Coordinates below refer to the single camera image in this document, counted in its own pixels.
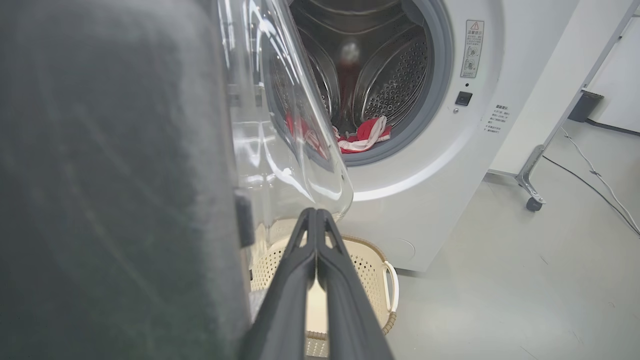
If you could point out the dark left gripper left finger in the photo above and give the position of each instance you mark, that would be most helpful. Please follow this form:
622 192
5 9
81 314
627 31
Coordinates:
285 310

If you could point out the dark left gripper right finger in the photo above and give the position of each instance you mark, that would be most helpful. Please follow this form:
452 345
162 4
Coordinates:
350 315

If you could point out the red triangle warning sticker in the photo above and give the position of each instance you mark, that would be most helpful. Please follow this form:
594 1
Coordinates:
472 48

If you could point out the small black text sticker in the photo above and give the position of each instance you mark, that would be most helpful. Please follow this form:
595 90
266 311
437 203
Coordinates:
497 120

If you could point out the black square door lock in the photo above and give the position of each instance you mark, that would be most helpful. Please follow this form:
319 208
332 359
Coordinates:
463 98

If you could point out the white washing machine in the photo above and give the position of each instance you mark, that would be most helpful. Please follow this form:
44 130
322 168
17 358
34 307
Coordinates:
425 200

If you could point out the dark round washing machine door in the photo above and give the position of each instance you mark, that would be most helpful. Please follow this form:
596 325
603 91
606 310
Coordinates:
100 175

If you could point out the red garment with white band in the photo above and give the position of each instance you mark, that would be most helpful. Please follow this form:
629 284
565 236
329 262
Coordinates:
370 131

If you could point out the red shorts with white stripes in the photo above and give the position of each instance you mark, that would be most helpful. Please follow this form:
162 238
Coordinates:
300 131

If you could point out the beige perforated laundry basket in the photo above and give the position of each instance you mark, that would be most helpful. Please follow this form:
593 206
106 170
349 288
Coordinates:
367 265

